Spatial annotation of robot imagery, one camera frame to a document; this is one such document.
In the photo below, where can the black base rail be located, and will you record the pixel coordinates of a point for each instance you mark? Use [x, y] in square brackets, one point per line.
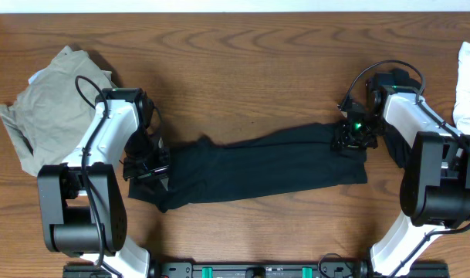
[329, 266]

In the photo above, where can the black shirt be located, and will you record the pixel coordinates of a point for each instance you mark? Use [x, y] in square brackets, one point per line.
[290, 160]

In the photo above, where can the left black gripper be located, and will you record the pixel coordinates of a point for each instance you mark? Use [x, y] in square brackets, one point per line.
[144, 170]

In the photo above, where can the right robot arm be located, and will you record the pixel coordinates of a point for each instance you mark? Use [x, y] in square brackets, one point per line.
[435, 188]

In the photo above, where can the white garment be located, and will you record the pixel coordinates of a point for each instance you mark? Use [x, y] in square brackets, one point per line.
[461, 112]

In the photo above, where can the beige crumpled garment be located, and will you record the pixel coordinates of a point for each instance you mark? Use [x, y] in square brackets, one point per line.
[49, 118]

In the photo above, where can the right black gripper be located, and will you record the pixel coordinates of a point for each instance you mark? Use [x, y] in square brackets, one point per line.
[345, 140]

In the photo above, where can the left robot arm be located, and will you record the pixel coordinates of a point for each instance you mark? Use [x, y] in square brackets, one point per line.
[83, 214]

